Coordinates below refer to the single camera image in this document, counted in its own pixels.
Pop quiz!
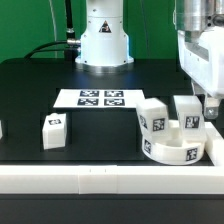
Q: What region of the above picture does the white block at left edge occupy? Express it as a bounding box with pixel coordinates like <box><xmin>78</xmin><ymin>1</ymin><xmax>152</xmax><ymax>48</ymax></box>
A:
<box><xmin>0</xmin><ymin>120</ymin><xmax>3</xmax><ymax>140</ymax></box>

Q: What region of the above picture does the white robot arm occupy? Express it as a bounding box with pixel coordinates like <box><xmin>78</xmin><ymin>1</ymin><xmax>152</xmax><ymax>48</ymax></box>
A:
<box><xmin>76</xmin><ymin>0</ymin><xmax>224</xmax><ymax>119</ymax></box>

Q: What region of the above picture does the white round stool seat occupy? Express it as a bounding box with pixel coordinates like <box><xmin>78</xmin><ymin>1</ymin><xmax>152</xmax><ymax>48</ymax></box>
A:
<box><xmin>141</xmin><ymin>120</ymin><xmax>205</xmax><ymax>166</ymax></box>

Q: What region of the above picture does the black cable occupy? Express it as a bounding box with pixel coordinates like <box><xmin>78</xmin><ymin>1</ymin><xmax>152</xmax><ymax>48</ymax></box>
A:
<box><xmin>23</xmin><ymin>0</ymin><xmax>82</xmax><ymax>60</ymax></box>

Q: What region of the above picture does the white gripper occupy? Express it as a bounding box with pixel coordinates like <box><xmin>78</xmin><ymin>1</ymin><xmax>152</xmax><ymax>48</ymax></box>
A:
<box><xmin>178</xmin><ymin>28</ymin><xmax>224</xmax><ymax>119</ymax></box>

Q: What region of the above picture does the white marker sheet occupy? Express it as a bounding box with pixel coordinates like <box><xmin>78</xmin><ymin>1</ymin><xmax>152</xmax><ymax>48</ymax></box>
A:
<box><xmin>54</xmin><ymin>89</ymin><xmax>145</xmax><ymax>108</ymax></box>

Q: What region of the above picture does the white front fence bar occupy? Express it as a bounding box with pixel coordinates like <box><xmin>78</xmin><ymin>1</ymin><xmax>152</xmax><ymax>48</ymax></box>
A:
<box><xmin>0</xmin><ymin>165</ymin><xmax>224</xmax><ymax>194</ymax></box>

